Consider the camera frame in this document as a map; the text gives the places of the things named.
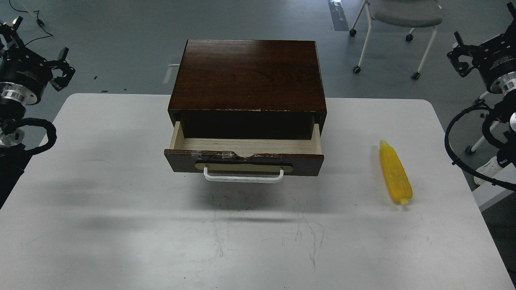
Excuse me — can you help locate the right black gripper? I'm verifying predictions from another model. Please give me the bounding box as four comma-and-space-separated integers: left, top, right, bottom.
447, 2, 516, 81

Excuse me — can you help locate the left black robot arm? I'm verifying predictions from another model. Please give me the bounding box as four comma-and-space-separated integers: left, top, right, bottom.
0, 17, 76, 205

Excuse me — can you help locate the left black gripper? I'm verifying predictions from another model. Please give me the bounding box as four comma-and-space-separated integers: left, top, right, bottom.
0, 17, 75, 91

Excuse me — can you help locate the white chair leg with caster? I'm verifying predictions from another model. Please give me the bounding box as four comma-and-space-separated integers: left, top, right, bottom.
464, 91, 504, 155

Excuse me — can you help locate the black floor cable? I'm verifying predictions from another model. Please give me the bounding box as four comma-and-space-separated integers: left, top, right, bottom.
8, 0, 53, 45

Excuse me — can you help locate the grey office chair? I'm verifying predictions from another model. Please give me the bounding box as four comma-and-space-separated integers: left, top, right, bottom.
349, 0, 443, 80

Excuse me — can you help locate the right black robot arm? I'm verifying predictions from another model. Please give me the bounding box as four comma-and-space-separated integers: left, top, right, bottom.
444, 21, 516, 192

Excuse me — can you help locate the dark wooden drawer cabinet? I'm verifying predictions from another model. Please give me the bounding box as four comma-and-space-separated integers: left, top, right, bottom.
168, 39, 327, 140

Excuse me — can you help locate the wooden drawer with white handle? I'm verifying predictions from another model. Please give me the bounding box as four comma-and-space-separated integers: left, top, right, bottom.
164, 121, 325, 183

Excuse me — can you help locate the yellow toy corn cob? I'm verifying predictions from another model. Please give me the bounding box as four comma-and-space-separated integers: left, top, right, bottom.
379, 140, 413, 205

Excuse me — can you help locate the white shoe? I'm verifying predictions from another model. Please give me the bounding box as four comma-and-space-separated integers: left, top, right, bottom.
475, 156, 503, 178

